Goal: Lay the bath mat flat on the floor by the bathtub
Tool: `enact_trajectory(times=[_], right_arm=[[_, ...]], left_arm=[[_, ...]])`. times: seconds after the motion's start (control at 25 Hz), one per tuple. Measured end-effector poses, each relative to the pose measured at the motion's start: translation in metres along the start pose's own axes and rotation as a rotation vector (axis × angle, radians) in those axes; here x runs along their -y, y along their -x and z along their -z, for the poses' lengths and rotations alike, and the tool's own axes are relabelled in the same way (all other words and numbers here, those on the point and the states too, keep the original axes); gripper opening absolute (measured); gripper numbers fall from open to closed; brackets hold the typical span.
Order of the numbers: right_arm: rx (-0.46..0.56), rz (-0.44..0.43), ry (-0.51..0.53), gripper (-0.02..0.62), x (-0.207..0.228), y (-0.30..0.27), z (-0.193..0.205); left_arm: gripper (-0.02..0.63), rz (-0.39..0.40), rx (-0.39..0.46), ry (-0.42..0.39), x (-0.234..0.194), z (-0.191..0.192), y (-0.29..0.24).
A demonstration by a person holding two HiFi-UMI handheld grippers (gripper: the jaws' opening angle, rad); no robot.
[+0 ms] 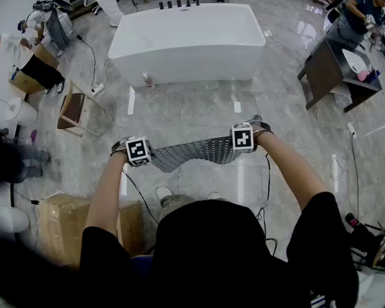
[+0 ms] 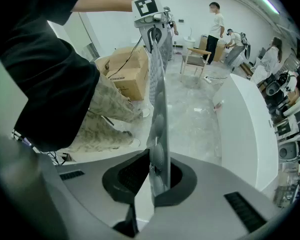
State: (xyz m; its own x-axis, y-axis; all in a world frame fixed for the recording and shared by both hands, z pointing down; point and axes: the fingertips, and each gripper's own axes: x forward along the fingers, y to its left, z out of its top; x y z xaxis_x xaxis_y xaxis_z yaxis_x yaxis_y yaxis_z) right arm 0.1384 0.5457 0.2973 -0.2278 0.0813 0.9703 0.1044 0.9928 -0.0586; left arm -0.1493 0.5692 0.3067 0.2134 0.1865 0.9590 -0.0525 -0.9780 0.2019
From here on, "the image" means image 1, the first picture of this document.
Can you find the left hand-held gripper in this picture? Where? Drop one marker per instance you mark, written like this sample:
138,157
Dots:
138,149

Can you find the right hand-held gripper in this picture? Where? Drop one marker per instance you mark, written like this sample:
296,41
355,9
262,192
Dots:
242,136

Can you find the grey perforated bath mat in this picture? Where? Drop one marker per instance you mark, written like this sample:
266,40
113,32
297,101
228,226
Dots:
195,152

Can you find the person's left forearm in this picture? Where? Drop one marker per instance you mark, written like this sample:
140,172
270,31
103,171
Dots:
106,188

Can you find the person's right forearm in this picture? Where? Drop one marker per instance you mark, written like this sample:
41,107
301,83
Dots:
288,165

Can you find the grey marble tile floor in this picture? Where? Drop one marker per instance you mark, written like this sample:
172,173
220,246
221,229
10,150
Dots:
195,107

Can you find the person's left white shoe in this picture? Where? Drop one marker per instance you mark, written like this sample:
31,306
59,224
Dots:
163,192

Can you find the person's white shoe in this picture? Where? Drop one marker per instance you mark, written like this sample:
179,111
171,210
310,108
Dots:
215,195
163,192

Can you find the person's right white shoe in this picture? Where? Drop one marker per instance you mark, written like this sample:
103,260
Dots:
215,195

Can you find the person's camouflage trousers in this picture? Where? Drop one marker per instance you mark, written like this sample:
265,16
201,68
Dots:
176,204

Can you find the pink bottle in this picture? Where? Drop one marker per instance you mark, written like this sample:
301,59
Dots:
149,81

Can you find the white power strip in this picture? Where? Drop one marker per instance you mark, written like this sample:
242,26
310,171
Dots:
97,90
351,129

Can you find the wooden chair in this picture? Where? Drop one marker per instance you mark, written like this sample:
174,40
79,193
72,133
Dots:
71,107

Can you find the dark wooden vanity cabinet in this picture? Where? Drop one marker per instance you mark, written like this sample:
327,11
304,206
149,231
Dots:
324,72

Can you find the purple cloth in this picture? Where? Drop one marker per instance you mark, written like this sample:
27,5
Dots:
34,135

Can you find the large cardboard box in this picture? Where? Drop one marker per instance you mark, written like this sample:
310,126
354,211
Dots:
64,226

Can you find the white bathtub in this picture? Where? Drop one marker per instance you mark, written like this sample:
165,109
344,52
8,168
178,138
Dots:
186,43

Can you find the person's black shirt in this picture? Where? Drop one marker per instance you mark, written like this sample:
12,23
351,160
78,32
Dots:
211,252

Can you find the small cardboard box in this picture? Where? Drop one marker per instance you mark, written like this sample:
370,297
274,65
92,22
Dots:
29,82

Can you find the pink bowl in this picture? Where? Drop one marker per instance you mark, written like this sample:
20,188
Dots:
362,75

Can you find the white vanity sink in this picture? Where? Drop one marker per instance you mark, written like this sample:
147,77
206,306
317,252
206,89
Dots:
356,59

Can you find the blue container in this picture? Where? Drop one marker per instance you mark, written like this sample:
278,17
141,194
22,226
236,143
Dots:
374,76

